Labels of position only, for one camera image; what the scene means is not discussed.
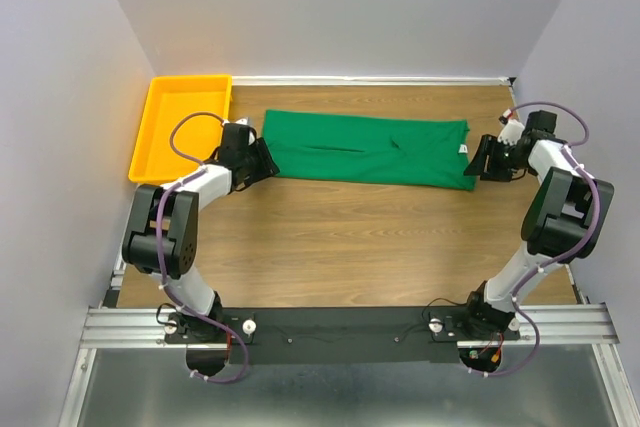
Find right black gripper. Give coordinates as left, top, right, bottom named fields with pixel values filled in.
left=461, top=133, right=531, bottom=183

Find green t shirt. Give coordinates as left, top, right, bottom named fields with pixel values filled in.
left=262, top=109, right=476, bottom=191

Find yellow plastic tray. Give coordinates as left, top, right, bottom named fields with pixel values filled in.
left=128, top=74, right=232, bottom=185

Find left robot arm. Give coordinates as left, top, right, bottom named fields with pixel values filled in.
left=121, top=119, right=279, bottom=342

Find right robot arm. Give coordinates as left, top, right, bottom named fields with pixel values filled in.
left=459, top=102, right=614, bottom=339

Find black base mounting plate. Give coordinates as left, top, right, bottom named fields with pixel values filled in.
left=161, top=305, right=520, bottom=365

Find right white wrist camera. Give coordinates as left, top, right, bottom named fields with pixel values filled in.
left=497, top=110, right=525, bottom=146

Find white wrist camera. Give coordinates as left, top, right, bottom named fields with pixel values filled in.
left=222, top=117, right=251, bottom=127
left=497, top=110, right=525, bottom=146

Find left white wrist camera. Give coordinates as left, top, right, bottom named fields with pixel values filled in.
left=222, top=117, right=251, bottom=127

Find aluminium front rail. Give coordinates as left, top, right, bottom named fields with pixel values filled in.
left=80, top=304, right=619, bottom=349

